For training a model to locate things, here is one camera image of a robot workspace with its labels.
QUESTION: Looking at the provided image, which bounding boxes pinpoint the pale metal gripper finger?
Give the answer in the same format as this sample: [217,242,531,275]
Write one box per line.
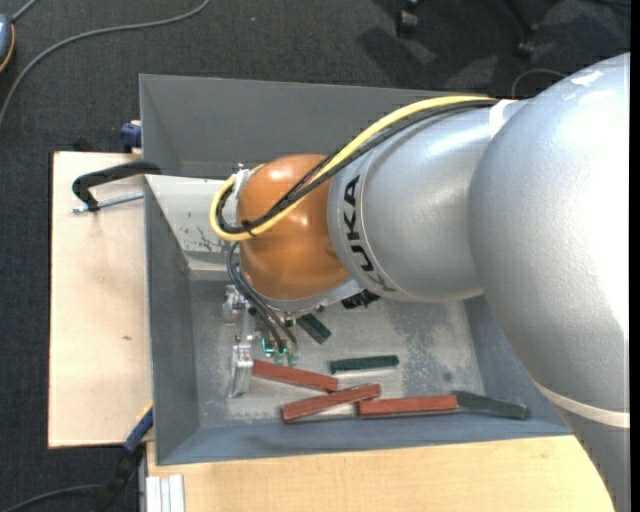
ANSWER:
[241,345,255,395]
[228,344,245,399]

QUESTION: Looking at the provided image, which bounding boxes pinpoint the grey metal bin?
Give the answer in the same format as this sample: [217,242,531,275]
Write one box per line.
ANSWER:
[138,73,576,467]

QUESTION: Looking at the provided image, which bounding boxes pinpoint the red-brown flat block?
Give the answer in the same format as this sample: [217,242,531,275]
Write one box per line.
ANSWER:
[279,382,383,425]
[356,394,460,418]
[251,358,340,393]

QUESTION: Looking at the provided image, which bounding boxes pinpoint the dark green flat block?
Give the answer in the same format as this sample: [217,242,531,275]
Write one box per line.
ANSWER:
[453,390,530,421]
[295,312,333,346]
[328,354,401,376]

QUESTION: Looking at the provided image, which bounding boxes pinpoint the pale wood flat board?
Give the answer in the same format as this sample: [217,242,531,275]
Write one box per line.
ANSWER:
[47,150,154,449]

